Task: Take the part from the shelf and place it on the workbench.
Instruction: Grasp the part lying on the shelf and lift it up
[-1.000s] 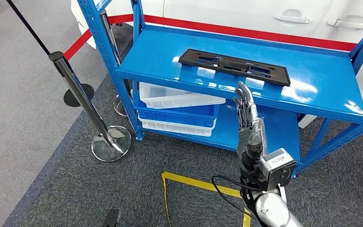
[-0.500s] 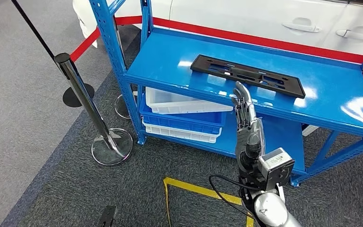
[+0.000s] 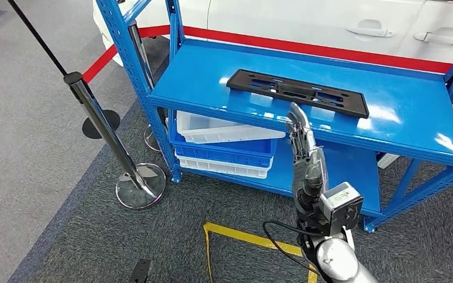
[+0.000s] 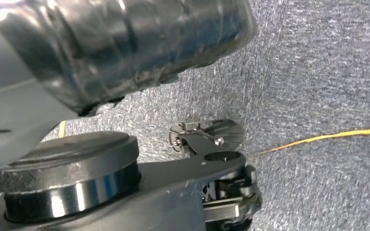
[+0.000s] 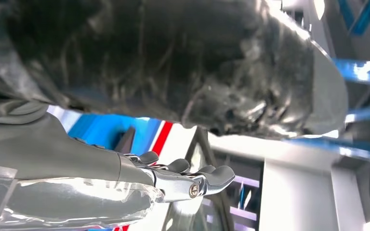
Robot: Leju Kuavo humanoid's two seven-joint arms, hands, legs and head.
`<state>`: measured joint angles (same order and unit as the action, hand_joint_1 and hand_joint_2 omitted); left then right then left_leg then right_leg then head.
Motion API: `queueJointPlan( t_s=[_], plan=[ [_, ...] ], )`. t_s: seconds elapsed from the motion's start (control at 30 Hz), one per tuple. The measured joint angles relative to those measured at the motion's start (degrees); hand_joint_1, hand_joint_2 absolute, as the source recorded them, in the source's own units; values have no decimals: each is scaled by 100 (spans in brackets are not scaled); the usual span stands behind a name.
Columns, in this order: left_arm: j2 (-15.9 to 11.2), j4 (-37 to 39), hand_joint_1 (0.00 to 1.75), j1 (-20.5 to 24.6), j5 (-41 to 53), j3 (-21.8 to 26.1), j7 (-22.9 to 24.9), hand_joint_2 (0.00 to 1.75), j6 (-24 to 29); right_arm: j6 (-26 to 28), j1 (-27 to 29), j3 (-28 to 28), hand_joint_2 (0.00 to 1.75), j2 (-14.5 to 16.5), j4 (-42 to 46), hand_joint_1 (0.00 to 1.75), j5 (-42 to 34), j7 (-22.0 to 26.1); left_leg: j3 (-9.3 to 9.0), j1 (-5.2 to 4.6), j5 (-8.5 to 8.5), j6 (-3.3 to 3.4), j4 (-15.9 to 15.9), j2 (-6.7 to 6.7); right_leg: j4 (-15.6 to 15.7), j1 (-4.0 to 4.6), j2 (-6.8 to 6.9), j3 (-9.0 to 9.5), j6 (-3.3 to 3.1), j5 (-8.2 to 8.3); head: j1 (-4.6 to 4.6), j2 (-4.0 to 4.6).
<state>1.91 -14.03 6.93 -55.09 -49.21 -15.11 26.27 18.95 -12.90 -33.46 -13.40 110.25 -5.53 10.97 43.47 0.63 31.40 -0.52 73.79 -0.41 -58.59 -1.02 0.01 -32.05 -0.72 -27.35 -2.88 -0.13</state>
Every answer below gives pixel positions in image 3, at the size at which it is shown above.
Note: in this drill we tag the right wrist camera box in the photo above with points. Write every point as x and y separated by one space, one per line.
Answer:
341 207

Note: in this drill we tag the black robot foot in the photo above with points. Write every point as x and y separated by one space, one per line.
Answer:
140 271

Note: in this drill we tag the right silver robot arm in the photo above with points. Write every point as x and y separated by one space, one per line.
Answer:
336 258

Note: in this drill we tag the blue plastic bin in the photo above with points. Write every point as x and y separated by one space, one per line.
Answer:
226 154

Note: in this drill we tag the black stanchion post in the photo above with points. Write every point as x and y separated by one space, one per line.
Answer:
97 125

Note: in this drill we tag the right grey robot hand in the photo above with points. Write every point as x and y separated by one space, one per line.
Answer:
308 172

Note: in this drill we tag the chrome stanchion post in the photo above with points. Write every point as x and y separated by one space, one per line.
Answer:
140 191
142 54

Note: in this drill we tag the long black plastic part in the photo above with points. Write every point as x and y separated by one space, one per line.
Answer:
300 91

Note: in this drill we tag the white car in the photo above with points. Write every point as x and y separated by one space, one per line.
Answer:
289 15

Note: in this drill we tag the yellow floor tape square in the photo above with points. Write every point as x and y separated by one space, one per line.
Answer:
250 237

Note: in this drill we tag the blue metal shelf rack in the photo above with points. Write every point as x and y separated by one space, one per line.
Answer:
386 113

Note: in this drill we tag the tilted white plastic bin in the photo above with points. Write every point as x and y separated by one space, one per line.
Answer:
218 133

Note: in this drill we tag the flat white plastic bin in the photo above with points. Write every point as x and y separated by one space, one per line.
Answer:
222 168

